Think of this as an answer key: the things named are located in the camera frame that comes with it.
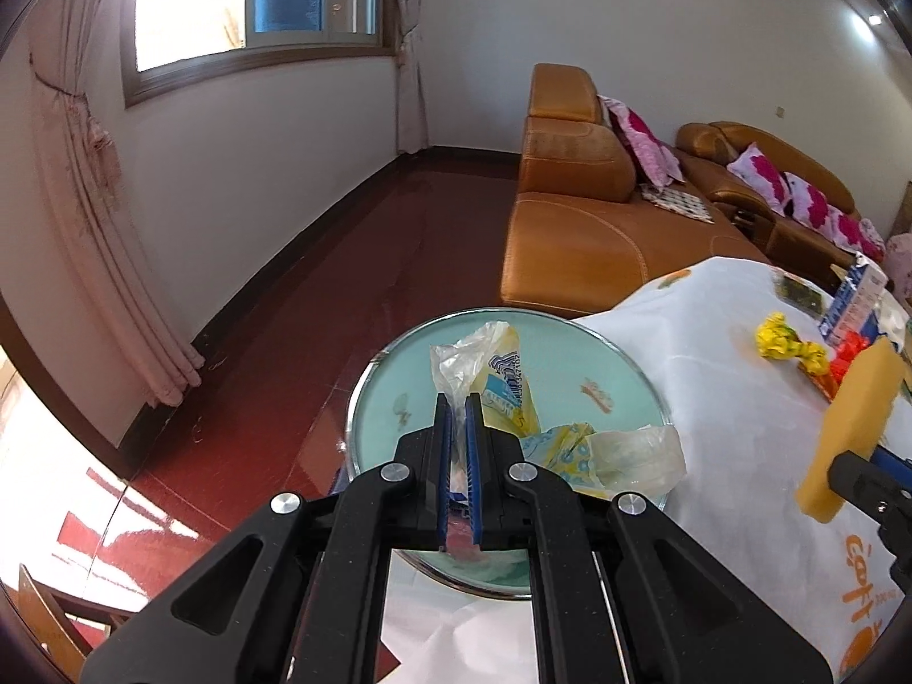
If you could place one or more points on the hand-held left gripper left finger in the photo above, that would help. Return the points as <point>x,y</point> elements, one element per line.
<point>446,470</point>

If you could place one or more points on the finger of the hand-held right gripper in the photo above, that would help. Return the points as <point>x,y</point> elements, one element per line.
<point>866,474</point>

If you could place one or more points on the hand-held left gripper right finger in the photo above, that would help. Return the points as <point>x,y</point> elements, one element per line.
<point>474,470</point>

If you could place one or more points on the yellow sponge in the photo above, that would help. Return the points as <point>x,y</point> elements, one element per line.
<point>848,427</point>

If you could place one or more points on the yellow blue wrapper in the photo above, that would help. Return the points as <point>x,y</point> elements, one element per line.
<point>563,452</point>

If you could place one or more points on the orange snack packet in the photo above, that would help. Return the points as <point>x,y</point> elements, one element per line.
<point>825,381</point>

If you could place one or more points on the clear printed plastic bag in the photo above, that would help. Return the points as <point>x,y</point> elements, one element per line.
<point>499,370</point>

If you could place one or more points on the red plastic bag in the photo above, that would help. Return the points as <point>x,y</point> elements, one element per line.
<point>851,358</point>

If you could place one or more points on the light blue trash bin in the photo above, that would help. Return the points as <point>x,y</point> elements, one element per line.
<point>570,363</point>

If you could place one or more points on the clear plain plastic bag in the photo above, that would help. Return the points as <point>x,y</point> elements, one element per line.
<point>634,452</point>

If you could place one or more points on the yellow crumpled plastic bag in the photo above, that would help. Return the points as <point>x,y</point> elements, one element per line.
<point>776,338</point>

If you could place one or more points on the white orange printed tablecloth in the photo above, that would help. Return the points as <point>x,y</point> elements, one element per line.
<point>712,406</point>

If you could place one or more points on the tall white carton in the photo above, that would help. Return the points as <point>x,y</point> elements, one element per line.
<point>851,306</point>

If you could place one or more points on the green snack packet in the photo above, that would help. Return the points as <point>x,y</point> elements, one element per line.
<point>801,292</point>

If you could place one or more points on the pink covered appliance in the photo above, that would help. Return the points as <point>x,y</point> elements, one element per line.
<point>901,256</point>

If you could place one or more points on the light pink pillow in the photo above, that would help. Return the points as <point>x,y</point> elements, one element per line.
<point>873,239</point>

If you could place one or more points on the orange leather chaise sofa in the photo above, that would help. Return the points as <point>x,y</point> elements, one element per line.
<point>570,242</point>

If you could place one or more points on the pink flowered pillow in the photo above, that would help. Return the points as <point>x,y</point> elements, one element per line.
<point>842,224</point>
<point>806,199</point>
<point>645,142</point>
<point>759,178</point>

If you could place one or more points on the orange leather long sofa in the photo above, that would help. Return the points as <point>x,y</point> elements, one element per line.
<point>719,178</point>

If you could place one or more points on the checked cloth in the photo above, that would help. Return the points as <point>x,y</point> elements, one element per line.
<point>677,203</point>

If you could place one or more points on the narrow pink curtain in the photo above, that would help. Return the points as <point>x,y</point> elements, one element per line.
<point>410,85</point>

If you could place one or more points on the large pink curtain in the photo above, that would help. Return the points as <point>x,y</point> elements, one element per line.
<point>107,228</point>

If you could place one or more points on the wooden chair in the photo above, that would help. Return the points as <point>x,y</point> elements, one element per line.
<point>43,605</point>

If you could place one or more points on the window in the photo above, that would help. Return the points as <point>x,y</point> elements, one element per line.
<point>192,0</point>

